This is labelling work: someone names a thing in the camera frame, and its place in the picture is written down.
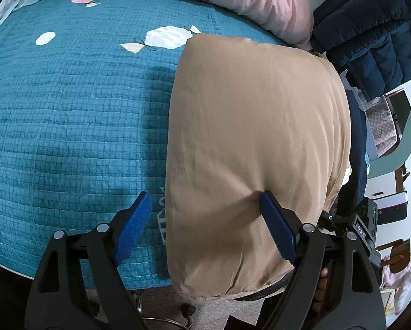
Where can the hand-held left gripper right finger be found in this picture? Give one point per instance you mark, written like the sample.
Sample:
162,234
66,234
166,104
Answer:
277,227

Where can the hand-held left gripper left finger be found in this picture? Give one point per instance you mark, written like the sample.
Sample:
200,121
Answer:
133,230

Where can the tan jacket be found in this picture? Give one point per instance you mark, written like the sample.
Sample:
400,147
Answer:
253,127

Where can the person's right hand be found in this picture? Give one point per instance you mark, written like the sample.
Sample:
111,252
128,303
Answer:
323,276

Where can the pink garment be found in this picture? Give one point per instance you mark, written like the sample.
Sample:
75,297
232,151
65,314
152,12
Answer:
406,278

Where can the navy folded pants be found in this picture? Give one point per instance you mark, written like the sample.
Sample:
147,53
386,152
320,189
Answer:
358,137

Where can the black power plug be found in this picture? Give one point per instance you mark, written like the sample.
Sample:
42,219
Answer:
188,309

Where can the teal quilted bed mat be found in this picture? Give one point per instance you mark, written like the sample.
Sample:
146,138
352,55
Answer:
71,127

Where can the navy and yellow puffer jacket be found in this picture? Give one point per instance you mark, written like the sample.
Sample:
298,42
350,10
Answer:
373,41

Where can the teal bunk bed frame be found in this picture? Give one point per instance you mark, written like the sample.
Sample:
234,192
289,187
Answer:
410,144

